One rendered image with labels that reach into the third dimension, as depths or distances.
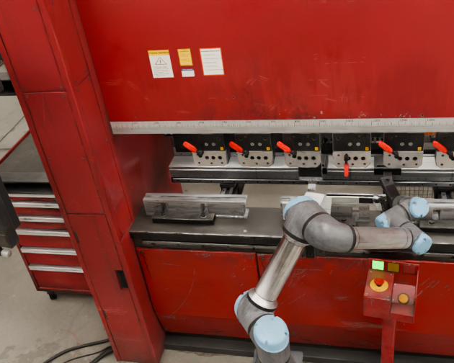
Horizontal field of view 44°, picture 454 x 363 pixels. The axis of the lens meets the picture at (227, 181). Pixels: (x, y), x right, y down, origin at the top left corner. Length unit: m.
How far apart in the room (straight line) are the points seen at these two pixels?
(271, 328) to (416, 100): 0.99
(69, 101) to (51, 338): 1.75
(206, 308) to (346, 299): 0.71
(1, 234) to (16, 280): 1.93
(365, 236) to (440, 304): 0.91
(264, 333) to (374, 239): 0.48
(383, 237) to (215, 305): 1.20
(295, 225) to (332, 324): 1.06
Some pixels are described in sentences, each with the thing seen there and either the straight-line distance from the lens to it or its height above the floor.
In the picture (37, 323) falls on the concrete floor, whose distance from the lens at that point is 3.72.
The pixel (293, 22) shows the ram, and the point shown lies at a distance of 2.10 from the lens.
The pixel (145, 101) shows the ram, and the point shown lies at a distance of 2.37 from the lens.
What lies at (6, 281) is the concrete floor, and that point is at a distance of 4.12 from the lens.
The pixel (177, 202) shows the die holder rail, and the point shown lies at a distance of 2.64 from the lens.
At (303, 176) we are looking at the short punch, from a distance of 2.44.
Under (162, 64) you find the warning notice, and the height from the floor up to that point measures 1.66.
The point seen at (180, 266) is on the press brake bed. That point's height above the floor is 0.66.
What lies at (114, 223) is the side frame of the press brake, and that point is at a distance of 2.55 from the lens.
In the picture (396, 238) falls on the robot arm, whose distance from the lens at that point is 1.99.
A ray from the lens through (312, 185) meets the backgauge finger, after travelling 2.56.
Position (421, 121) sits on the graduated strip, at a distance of 2.26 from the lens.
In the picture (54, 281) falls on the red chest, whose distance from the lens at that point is 3.61.
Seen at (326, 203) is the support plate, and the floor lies 1.00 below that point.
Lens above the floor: 2.50
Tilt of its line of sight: 34 degrees down
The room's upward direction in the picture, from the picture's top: 9 degrees counter-clockwise
